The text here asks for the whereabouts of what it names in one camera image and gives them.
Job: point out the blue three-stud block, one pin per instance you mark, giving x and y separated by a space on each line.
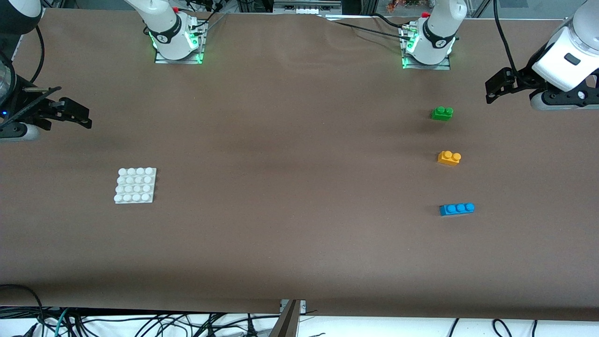
456 210

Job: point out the aluminium profile beam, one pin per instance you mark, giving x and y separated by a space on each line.
286 325

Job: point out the metal corner bracket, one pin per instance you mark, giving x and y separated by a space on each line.
303 306

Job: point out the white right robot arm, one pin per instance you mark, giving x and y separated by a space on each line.
164 21

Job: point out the yellow two-stud block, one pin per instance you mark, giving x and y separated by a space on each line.
448 160

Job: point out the green two-stud block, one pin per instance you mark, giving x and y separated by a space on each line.
441 115

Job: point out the brown table cover sheet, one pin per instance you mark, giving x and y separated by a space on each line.
299 234

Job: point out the orange red small item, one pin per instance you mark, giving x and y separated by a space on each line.
398 4

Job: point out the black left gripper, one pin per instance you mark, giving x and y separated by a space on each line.
524 77

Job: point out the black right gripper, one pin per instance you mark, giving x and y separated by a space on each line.
22 106

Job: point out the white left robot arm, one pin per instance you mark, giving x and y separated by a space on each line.
440 28

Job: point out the grey power strip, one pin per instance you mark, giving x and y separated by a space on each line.
304 9

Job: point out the white studded base plate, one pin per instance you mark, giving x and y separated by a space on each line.
135 185

